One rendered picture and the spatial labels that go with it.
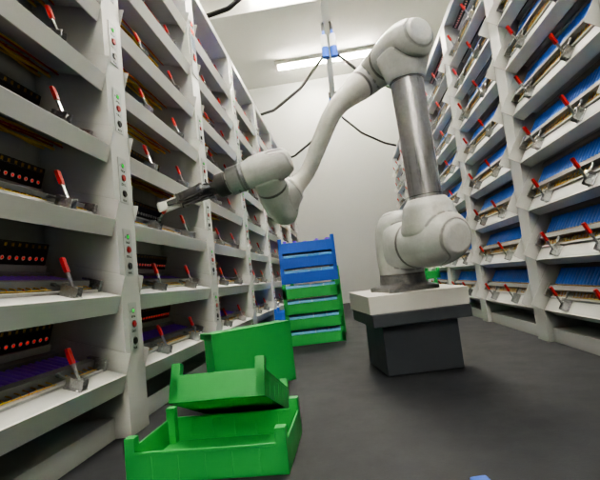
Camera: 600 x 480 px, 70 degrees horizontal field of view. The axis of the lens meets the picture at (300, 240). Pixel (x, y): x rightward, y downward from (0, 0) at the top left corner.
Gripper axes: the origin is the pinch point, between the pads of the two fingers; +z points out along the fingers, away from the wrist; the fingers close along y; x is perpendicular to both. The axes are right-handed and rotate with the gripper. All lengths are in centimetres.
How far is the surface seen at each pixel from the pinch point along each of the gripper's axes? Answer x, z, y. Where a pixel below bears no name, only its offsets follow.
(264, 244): 3, 5, 183
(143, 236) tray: -9.7, 6.2, -11.6
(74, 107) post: 25.5, 6.7, -27.4
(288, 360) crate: -60, -17, 17
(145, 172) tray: 9.7, 1.5, -7.6
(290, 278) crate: -32, -17, 92
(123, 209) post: -3.8, 3.9, -23.4
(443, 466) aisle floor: -75, -50, -53
